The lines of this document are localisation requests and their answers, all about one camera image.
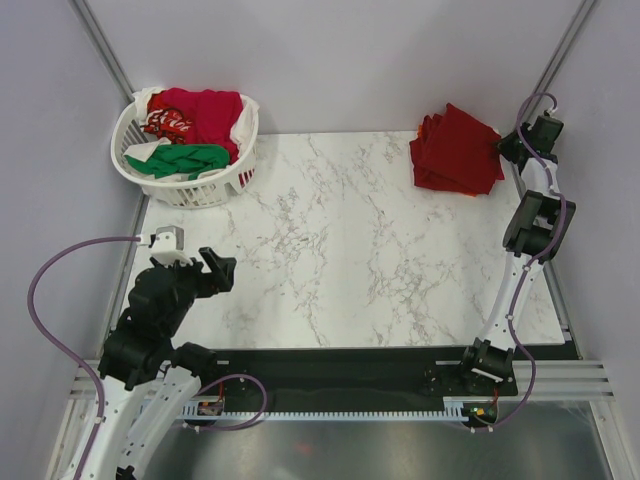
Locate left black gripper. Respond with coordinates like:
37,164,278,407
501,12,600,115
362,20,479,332
161,245,236,333

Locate dark red t shirt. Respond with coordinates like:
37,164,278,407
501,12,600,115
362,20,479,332
426,103,504,196

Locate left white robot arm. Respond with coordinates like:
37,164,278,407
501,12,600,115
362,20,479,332
65,247,237,479

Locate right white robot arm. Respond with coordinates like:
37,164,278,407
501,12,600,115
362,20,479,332
457,112,576,395

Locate white laundry basket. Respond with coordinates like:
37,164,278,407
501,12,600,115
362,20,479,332
111,87,259,209

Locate folded orange shirt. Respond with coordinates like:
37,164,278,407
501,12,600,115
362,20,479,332
410,126,478,197

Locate green shirt in basket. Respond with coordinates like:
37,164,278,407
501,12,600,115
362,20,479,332
124,142,231,181

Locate folded dark red shirt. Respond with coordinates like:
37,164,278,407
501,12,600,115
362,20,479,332
409,114,456,192

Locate red printed shirt in basket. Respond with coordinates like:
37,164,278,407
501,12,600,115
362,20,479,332
142,93,193,144

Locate white shirt in basket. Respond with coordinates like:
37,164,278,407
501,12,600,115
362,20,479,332
133,87,258,163

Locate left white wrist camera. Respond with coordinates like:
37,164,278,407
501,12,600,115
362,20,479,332
138,225,193,266

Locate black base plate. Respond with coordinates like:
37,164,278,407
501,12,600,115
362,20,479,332
171,343,518,414

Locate right aluminium frame post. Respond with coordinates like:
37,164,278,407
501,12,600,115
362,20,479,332
531,0,601,94

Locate aluminium frame post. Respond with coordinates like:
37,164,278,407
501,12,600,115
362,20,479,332
69,0,134,103
531,0,601,94

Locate right aluminium table rail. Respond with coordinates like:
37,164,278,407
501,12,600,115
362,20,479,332
514,162,574,343

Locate aluminium rail bars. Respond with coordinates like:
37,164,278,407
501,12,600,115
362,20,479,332
68,359,614,401

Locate slotted cable duct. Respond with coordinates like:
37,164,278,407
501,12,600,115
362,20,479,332
142,397,464,422

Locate left aluminium frame post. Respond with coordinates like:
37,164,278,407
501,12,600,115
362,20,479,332
69,0,134,103

